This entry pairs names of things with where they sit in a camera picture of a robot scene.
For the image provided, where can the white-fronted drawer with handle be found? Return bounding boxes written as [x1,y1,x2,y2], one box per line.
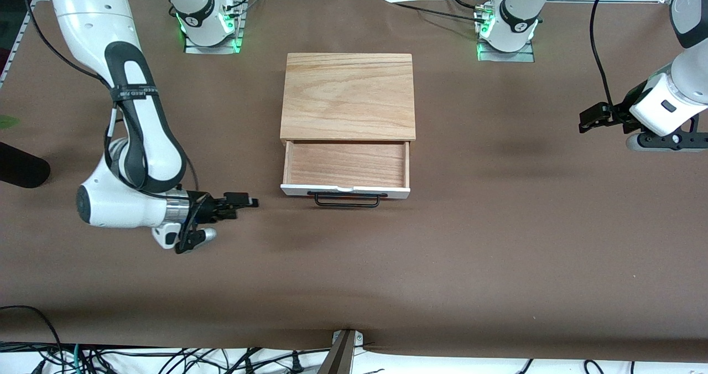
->
[280,140,412,199]

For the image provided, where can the black metal drawer handle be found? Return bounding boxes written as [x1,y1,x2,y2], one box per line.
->
[307,190,388,207]

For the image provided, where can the wooden drawer cabinet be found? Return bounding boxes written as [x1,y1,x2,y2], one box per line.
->
[280,53,417,145]

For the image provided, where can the brown table cover sheet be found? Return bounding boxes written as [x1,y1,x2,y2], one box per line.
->
[0,0,708,361]

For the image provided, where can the black foam cylinder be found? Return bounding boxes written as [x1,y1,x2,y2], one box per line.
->
[0,142,51,189]

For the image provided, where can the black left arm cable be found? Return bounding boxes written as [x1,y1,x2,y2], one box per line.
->
[590,0,626,108]

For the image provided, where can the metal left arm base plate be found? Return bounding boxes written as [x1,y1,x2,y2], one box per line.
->
[477,38,535,61]

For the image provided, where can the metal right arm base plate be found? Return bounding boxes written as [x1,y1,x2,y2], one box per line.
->
[184,3,244,54]

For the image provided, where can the tangled black floor cables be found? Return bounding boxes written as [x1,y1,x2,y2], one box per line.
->
[0,341,332,374]

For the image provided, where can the metal table edge bracket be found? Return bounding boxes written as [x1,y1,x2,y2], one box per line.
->
[318,330,366,374]

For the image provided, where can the looped black cable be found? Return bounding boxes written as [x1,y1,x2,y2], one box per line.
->
[0,305,63,374]

